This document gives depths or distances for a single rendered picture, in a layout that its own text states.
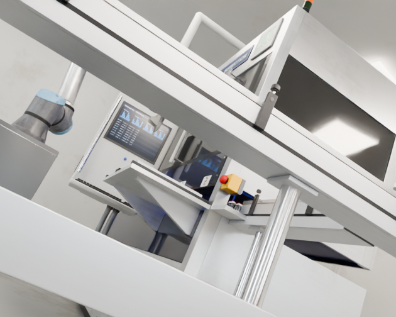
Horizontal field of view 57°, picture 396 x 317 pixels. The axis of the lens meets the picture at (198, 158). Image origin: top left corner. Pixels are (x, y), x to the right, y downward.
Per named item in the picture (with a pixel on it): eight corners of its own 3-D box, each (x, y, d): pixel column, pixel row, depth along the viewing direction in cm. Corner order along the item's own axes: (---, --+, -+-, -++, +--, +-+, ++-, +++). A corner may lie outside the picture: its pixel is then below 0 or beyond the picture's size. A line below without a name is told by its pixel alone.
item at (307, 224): (225, 222, 165) (237, 190, 170) (252, 236, 169) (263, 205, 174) (340, 226, 103) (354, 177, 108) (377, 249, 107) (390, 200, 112)
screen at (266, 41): (251, 61, 222) (263, 34, 228) (271, 46, 202) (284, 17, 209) (249, 60, 221) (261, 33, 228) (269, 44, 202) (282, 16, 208)
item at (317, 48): (207, 243, 383) (245, 151, 417) (371, 270, 196) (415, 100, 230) (122, 200, 353) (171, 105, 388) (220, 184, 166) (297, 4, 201)
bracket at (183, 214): (187, 234, 170) (198, 209, 174) (190, 235, 168) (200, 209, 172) (122, 202, 160) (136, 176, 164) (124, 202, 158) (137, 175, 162)
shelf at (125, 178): (171, 216, 230) (172, 213, 230) (223, 217, 166) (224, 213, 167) (102, 180, 215) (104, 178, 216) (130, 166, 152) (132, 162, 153)
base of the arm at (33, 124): (10, 126, 142) (24, 105, 146) (5, 130, 155) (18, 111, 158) (46, 146, 150) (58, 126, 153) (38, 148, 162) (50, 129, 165)
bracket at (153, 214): (155, 231, 216) (165, 211, 220) (156, 231, 213) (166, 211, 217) (103, 205, 206) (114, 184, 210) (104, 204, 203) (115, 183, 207)
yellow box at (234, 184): (232, 195, 166) (237, 182, 168) (240, 195, 159) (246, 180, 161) (219, 188, 164) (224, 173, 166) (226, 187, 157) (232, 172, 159)
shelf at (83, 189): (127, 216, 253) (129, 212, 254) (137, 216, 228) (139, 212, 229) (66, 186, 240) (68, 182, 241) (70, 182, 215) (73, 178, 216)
